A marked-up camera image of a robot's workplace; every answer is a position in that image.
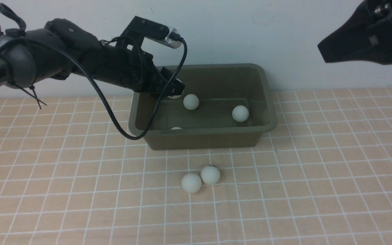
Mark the olive green plastic bin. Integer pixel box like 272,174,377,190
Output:
143,64,278,150

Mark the checkered beige tablecloth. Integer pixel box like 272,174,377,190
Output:
0,88,392,245

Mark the white table-tennis ball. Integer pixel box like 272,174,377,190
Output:
232,105,249,123
181,173,202,194
183,94,200,111

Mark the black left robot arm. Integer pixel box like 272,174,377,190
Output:
0,16,185,97

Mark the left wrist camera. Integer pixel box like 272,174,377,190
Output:
116,16,182,49

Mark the black left camera cable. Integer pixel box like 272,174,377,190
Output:
0,3,188,141

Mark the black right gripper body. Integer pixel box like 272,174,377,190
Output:
317,0,392,65

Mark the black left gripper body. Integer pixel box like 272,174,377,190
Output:
114,45,176,99

